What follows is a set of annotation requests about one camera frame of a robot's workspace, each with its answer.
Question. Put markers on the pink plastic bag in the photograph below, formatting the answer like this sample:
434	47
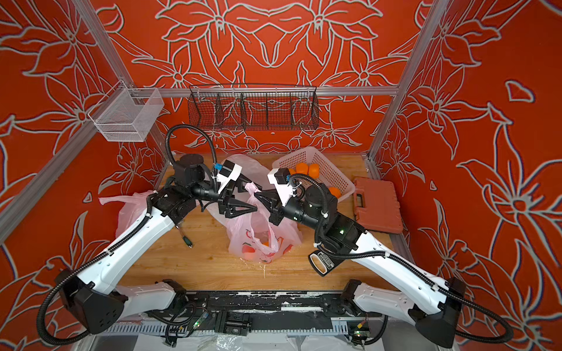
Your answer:
272	241
133	206

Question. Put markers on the white translucent plastic bag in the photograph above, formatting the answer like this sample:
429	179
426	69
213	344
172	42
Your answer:
253	170

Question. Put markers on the black handheld label tool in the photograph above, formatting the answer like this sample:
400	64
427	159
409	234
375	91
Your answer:
321	263

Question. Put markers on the orange mandarin back top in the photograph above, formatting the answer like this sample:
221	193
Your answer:
314	171

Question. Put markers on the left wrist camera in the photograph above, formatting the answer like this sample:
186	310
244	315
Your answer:
226	172

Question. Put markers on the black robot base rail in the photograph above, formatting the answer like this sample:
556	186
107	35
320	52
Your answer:
242	312

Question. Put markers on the small green handled screwdriver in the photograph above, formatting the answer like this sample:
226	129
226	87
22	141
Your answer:
184	237

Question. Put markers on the white plastic perforated basket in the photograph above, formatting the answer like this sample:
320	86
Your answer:
329	174

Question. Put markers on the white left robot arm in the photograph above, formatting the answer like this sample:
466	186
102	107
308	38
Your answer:
91	292

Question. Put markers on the red plastic tool case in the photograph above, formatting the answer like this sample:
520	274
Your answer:
376	206

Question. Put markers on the orange mandarin left back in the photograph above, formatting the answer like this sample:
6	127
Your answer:
302	168

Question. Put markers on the orange mandarin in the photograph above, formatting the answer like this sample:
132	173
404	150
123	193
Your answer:
302	168
314	171
335	192

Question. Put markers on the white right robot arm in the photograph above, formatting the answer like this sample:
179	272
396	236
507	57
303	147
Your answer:
431	304

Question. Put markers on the clear wire mesh basket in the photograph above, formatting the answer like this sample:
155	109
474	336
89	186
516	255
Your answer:
127	115

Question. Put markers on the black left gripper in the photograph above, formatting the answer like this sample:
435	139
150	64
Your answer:
227	206

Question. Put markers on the black wire wall basket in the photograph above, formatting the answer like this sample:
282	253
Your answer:
254	107

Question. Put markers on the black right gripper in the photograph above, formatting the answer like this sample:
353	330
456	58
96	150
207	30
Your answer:
281	210

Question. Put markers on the orange mandarin right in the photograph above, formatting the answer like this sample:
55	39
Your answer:
335	192

